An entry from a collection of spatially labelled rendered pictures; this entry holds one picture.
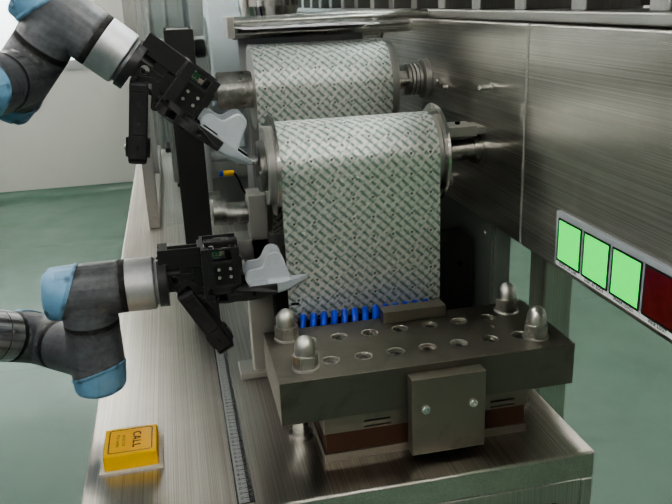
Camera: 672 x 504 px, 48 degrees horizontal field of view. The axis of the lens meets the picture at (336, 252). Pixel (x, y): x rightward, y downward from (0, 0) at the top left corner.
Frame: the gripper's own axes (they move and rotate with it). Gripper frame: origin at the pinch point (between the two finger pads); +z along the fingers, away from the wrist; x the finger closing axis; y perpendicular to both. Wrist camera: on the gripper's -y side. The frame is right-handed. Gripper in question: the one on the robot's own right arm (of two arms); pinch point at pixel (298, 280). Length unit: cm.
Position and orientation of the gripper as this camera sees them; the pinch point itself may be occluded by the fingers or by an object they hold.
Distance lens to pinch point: 111.2
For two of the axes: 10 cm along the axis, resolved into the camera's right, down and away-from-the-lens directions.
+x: -2.1, -3.0, 9.3
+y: -0.4, -9.5, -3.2
